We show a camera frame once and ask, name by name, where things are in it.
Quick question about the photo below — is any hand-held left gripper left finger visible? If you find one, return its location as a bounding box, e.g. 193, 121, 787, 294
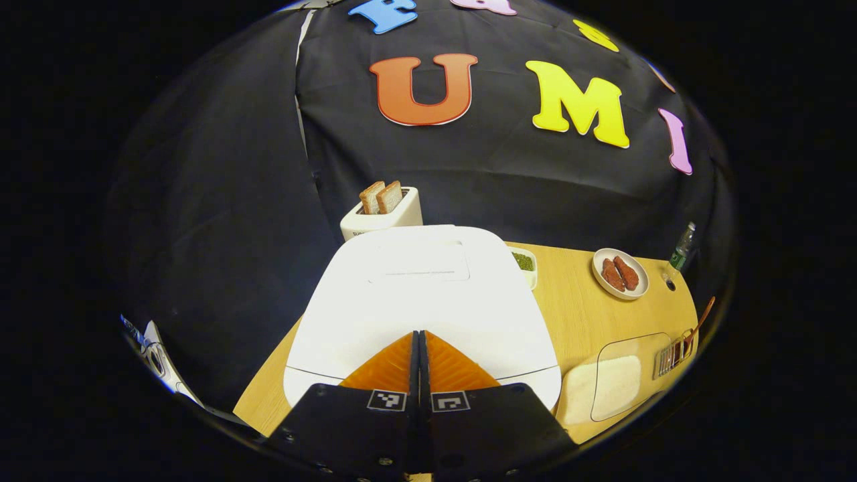
264, 330, 421, 482

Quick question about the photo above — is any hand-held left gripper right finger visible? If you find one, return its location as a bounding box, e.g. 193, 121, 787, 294
420, 330, 578, 482

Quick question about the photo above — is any clear box of white rice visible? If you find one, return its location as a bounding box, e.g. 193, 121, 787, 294
556, 332, 672, 426

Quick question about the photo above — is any white rice cooker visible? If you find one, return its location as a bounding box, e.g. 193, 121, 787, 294
283, 224, 562, 410

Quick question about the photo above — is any metal wire chopstick holder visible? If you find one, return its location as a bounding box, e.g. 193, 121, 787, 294
653, 328, 697, 380

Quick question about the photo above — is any white divided dish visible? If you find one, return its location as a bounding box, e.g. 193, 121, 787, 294
509, 246, 538, 291

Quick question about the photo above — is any white side desk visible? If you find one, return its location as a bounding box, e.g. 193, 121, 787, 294
121, 315, 202, 406

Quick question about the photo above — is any white round plate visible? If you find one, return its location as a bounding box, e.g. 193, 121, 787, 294
592, 248, 650, 300

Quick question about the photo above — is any white toaster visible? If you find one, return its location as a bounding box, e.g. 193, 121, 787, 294
339, 186, 424, 242

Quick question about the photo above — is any toast slice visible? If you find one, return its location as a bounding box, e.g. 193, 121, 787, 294
376, 180, 404, 214
359, 181, 386, 215

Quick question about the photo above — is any green label water bottle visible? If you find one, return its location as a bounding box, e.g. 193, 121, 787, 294
670, 222, 697, 272

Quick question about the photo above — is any black backdrop cloth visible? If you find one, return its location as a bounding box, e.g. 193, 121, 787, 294
107, 0, 734, 412

